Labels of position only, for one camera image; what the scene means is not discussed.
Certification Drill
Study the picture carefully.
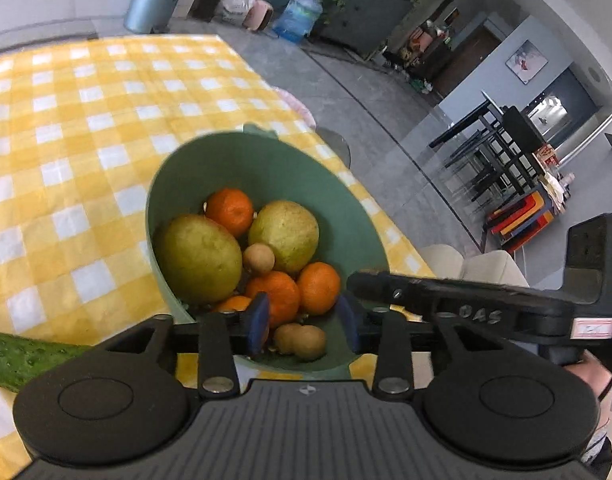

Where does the orange mandarin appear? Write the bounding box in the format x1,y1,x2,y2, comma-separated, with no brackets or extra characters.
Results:
205,188,254,238
244,270,301,330
213,295,254,314
297,261,342,316

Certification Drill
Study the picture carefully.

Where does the cluttered dark rack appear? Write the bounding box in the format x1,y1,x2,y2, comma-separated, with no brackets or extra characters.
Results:
386,17,461,93

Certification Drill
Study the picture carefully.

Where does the stack of colourful stools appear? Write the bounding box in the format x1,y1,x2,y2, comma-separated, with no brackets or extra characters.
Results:
486,191,556,253

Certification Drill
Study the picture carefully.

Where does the green cucumber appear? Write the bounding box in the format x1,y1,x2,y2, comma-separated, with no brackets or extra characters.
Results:
0,331,94,393

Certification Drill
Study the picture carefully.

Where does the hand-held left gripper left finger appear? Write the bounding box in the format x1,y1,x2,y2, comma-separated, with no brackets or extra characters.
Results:
103,292,271,400

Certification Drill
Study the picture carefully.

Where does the yellow checked tablecloth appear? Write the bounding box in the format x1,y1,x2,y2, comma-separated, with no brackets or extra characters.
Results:
0,34,435,480

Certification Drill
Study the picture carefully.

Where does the person's right hand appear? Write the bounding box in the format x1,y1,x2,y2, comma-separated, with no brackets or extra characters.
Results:
564,350,612,402

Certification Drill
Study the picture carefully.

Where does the blue water jug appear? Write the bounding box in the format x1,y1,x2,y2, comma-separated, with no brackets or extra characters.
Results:
272,0,329,44

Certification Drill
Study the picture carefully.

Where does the flower wall picture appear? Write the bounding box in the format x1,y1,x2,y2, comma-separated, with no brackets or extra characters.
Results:
506,40,548,85

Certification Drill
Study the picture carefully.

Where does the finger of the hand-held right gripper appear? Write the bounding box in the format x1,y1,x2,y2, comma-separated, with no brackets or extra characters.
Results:
347,270,439,320

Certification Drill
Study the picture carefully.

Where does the pink ruffled cushion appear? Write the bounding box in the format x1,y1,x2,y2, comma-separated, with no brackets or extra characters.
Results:
276,87,317,131

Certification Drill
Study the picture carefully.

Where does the green pear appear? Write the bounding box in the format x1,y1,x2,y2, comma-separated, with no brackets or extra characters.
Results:
153,214,243,305
248,200,320,274

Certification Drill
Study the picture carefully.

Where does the small yellow potato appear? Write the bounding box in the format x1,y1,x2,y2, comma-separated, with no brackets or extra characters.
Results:
292,325,327,362

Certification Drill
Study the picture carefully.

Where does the round grey stool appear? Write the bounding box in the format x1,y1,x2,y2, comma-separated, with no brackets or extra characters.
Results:
316,127,351,168

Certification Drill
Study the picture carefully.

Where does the beige upholstered chair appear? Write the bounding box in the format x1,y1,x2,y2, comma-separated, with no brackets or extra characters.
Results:
460,250,531,288
418,244,466,278

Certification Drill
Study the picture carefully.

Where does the person's right forearm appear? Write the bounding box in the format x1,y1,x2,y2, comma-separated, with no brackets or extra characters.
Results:
580,392,612,468

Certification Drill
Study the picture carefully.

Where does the small brown longan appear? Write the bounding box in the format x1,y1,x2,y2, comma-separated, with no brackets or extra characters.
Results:
272,323,303,354
242,243,275,276

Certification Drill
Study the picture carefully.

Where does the green colander bowl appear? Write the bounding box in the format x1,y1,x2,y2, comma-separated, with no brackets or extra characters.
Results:
145,124,391,373

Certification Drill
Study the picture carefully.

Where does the white plastic bag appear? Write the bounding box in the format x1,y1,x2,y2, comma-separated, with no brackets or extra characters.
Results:
221,0,257,25

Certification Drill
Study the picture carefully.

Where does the pink heater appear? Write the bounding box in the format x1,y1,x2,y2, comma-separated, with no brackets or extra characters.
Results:
242,0,274,32

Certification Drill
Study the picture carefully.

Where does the dark grey dresser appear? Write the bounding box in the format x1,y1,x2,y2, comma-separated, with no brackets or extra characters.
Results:
313,0,414,61

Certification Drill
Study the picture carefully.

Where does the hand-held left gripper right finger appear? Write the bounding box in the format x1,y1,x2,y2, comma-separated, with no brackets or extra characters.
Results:
337,295,491,402

